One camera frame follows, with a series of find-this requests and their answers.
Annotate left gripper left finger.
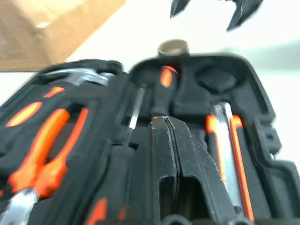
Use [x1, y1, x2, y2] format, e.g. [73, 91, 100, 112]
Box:
[149, 116, 181, 225]

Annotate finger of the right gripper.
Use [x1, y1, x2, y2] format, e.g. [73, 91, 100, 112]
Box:
[225, 0, 263, 32]
[169, 0, 191, 20]

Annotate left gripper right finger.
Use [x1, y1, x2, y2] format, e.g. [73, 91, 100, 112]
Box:
[166, 116, 238, 225]

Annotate black orange utility knife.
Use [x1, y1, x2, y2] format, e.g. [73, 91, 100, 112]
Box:
[205, 104, 256, 224]

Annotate long black orange screwdriver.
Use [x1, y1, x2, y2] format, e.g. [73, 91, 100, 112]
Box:
[84, 84, 148, 225]

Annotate short black orange screwdriver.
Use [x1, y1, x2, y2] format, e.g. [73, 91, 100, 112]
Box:
[151, 65, 180, 117]

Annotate black tool case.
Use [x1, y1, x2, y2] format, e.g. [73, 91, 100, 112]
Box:
[0, 52, 300, 225]

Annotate brown tape roll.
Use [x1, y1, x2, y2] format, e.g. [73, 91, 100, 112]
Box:
[157, 38, 190, 57]

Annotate brown cardboard box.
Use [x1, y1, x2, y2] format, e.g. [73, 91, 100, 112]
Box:
[0, 0, 127, 72]

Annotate orange handled pliers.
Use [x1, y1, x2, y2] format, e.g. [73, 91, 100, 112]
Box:
[0, 107, 91, 225]

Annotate claw hammer black handle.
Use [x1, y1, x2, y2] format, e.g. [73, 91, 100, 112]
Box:
[0, 67, 111, 132]

